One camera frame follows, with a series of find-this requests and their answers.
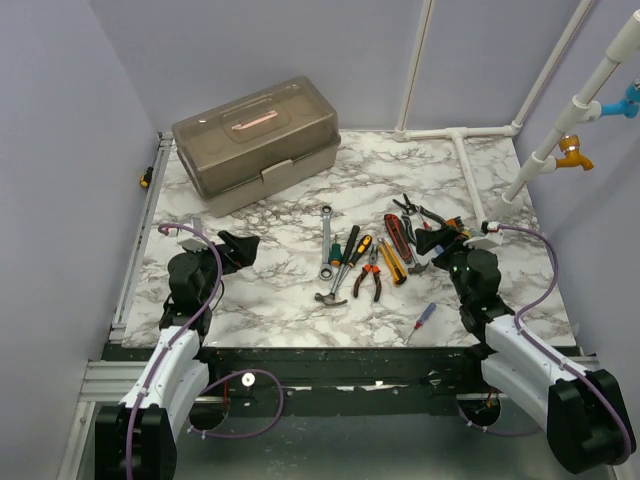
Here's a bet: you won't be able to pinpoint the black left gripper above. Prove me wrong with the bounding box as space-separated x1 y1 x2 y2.
186 230 259 304

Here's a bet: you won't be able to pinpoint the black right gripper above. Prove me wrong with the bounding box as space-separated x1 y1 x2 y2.
416 224 490 304

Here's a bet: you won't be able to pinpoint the red black utility knife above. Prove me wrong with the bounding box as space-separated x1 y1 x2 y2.
384 213 416 265

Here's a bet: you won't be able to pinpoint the yellow utility knife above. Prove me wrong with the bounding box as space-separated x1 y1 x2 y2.
378 238 407 286

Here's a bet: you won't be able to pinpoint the orange black pliers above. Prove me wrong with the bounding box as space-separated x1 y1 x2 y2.
352 243 383 303

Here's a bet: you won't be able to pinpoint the beige plastic tool box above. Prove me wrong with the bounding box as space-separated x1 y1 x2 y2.
172 76 341 218

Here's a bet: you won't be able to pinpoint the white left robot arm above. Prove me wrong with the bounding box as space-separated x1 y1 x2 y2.
94 228 260 479

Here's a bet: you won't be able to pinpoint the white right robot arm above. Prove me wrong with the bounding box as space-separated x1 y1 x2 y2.
416 226 637 474

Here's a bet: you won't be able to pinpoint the orange screwdriver bit set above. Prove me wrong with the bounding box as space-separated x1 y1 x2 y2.
445 216 471 238

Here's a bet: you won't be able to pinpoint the black yellow screwdriver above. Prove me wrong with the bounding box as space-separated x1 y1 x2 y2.
347 235 372 268

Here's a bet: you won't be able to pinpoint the yellow plastic faucet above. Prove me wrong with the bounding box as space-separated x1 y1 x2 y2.
556 134 594 171

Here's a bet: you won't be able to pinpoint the blue plastic faucet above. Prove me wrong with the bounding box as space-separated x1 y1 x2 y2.
600 79 640 119

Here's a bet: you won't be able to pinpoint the red blue handle screwdriver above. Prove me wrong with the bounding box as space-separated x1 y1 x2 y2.
417 206 433 230

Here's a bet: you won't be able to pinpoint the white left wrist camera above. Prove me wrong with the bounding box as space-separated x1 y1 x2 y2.
172 217 208 252

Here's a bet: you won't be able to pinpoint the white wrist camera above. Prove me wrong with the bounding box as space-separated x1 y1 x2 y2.
463 221 504 250
172 217 208 252

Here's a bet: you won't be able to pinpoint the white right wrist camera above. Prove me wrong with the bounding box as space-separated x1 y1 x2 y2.
463 221 504 250

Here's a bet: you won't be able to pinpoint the blue handle small screwdriver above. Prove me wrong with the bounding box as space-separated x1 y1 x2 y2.
404 302 437 345

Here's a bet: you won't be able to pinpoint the green handle screwdriver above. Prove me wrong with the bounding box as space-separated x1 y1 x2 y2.
329 241 343 266

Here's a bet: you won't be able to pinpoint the black handle claw hammer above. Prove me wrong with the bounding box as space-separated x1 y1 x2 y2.
315 225 360 306

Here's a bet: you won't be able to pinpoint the black yellow tool on rail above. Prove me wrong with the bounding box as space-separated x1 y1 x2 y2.
139 167 154 189

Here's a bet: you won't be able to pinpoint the black metal base frame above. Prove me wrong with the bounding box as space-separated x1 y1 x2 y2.
99 342 601 419

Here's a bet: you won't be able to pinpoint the white pvc pipe frame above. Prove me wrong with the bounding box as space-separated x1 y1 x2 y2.
393 0 640 226

